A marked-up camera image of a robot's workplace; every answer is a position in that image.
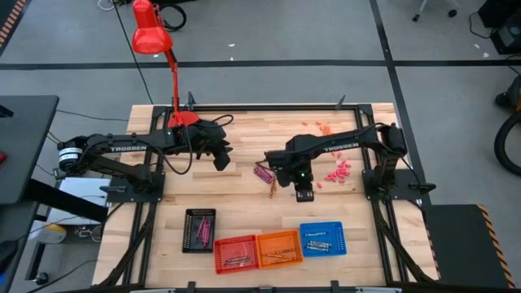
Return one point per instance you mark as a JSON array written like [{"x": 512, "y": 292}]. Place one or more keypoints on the red desk lamp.
[{"x": 150, "y": 36}]

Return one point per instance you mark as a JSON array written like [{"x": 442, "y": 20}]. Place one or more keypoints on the black desk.
[{"x": 24, "y": 142}]

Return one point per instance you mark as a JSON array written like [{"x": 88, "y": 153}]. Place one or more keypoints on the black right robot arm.
[{"x": 346, "y": 144}]

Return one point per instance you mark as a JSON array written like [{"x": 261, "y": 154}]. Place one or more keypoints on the pale yellow round object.
[{"x": 51, "y": 234}]

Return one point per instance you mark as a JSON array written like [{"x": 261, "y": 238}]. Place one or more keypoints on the black slotted plastic basket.
[{"x": 191, "y": 232}]

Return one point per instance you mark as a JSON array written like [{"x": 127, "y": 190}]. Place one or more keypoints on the red slotted plastic basket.
[{"x": 236, "y": 250}]

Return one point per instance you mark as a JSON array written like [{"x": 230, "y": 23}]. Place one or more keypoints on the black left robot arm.
[{"x": 122, "y": 142}]

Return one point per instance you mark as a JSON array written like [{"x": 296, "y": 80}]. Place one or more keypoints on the black desk support beam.
[{"x": 61, "y": 199}]

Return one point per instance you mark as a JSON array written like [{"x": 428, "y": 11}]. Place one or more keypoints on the white wrapper crayon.
[
  {"x": 315, "y": 234},
  {"x": 315, "y": 245},
  {"x": 317, "y": 248},
  {"x": 321, "y": 243}
]

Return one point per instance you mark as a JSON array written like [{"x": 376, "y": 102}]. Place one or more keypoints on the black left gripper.
[{"x": 199, "y": 136}]

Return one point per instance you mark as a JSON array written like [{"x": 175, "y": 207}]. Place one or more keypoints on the white chair base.
[{"x": 416, "y": 18}]

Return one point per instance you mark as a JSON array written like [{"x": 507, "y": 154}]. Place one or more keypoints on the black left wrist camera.
[{"x": 222, "y": 160}]

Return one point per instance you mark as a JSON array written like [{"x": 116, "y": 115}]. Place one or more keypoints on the white box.
[{"x": 81, "y": 189}]

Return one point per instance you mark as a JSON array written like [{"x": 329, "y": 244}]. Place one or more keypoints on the blue slotted plastic basket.
[{"x": 335, "y": 228}]

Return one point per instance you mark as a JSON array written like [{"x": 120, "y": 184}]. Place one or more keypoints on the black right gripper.
[{"x": 291, "y": 163}]

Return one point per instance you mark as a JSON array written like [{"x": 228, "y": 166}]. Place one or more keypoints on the black aluminium table frame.
[{"x": 264, "y": 108}]

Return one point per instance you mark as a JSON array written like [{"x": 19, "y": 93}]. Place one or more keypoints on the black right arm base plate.
[{"x": 374, "y": 195}]

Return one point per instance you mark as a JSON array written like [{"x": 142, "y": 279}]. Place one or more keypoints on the black power adapter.
[{"x": 59, "y": 175}]

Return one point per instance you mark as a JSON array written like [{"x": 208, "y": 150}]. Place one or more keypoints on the orange slotted plastic basket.
[{"x": 281, "y": 242}]

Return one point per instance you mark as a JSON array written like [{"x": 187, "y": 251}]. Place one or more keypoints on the black equipment case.
[{"x": 506, "y": 38}]

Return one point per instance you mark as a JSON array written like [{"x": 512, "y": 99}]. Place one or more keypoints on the black hazard-edged platform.
[{"x": 460, "y": 244}]

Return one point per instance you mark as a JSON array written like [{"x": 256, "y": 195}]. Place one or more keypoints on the dark rounded device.
[{"x": 6, "y": 254}]

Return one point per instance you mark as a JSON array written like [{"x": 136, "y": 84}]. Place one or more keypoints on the black caster wheel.
[{"x": 40, "y": 278}]

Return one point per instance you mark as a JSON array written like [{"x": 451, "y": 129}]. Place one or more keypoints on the hazard striped black mat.
[{"x": 8, "y": 16}]

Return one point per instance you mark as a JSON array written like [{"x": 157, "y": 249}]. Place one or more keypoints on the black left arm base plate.
[{"x": 122, "y": 197}]

